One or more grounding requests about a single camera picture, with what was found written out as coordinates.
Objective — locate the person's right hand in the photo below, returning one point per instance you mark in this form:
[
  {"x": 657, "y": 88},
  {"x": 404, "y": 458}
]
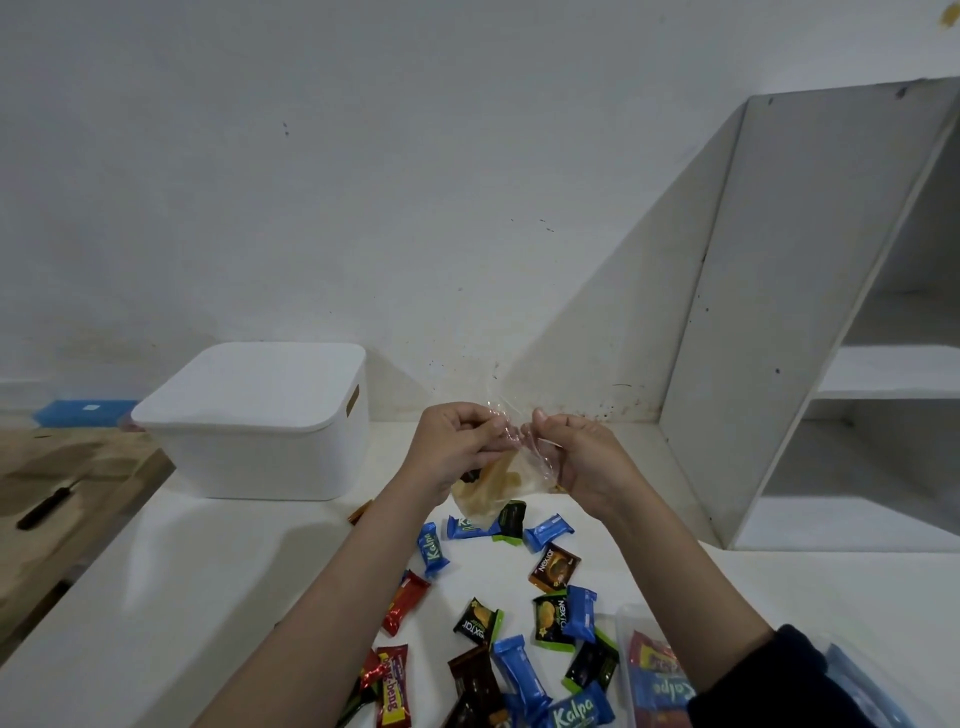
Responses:
[{"x": 589, "y": 469}]

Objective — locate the person's left hand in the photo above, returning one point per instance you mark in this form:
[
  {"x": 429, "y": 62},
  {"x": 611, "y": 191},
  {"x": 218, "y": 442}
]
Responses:
[{"x": 442, "y": 450}]

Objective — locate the person's left thumb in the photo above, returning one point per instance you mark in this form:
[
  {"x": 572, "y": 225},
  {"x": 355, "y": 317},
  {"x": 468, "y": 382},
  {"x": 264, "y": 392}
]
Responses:
[{"x": 491, "y": 441}]

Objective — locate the person's right thumb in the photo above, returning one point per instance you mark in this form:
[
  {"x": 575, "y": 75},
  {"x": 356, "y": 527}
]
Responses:
[{"x": 541, "y": 444}]

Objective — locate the clear plastic bag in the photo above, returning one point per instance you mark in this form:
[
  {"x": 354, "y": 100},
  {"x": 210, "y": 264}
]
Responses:
[{"x": 536, "y": 469}]

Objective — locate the person's left forearm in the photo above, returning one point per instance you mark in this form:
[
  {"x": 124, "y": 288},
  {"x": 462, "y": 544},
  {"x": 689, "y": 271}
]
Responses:
[{"x": 337, "y": 600}]

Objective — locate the person's right forearm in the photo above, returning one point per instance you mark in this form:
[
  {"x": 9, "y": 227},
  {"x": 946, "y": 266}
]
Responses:
[{"x": 675, "y": 577}]

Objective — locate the pile of assorted snack packets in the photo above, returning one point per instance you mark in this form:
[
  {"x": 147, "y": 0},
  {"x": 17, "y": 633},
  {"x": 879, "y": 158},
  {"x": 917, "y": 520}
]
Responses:
[{"x": 517, "y": 660}]

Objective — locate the white lidded storage box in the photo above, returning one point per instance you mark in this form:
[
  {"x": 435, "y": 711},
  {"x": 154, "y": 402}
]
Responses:
[{"x": 259, "y": 420}]

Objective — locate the red wrapper candy bar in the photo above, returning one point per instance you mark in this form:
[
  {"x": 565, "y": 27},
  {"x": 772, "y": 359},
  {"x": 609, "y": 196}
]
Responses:
[{"x": 651, "y": 654}]

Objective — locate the blue wrapper wafer bar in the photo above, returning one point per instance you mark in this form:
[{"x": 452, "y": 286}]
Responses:
[{"x": 661, "y": 688}]

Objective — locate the white shelf unit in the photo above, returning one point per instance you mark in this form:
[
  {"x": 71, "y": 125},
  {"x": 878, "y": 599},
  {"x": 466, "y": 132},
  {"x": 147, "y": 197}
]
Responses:
[{"x": 795, "y": 315}]

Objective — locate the person's dark sleeve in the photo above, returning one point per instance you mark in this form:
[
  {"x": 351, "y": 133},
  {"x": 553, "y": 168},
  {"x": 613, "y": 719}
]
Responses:
[{"x": 780, "y": 686}]

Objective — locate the clear plastic container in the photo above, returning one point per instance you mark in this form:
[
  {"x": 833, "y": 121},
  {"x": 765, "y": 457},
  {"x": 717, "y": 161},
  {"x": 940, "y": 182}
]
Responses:
[{"x": 855, "y": 675}]

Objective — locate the blue flat box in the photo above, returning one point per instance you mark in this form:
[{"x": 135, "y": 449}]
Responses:
[{"x": 82, "y": 412}]

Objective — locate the wooden workbench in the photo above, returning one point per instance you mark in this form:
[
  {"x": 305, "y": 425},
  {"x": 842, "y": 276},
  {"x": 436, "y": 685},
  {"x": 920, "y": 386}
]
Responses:
[{"x": 67, "y": 510}]

